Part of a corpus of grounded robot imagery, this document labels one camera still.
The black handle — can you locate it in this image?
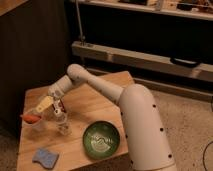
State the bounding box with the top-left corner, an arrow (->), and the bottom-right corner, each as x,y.
170,58 -> 201,68

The grey shelf ledge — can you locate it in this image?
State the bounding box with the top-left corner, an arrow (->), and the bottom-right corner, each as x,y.
71,41 -> 213,82

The metal pole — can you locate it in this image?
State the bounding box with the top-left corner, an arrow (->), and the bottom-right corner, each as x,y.
75,0 -> 85,45

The wooden table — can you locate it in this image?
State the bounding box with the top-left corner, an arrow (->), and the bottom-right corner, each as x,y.
16,70 -> 136,171

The red white snack box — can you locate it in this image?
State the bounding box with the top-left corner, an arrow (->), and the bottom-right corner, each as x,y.
53,99 -> 66,115

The blue sponge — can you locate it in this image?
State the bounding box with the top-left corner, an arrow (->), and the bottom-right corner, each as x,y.
32,148 -> 59,169

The orange carrot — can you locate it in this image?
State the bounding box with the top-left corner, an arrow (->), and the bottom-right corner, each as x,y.
21,114 -> 40,124

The green ceramic bowl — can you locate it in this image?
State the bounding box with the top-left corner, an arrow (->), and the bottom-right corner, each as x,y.
82,121 -> 120,160

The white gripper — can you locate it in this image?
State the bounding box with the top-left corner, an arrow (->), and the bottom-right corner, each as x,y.
35,75 -> 73,113

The white mug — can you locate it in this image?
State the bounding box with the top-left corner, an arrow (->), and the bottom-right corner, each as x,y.
20,108 -> 45,131

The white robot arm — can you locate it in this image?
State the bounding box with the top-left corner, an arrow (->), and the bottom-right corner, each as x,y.
36,64 -> 177,171

